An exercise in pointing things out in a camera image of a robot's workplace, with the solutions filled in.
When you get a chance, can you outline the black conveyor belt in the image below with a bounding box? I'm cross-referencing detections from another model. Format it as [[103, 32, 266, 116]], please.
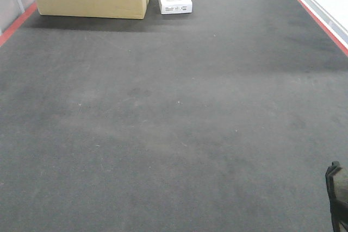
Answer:
[[1, 0, 347, 231]]

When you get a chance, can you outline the grey brake pad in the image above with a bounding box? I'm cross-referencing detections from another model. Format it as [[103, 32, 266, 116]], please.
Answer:
[[325, 161, 347, 231]]

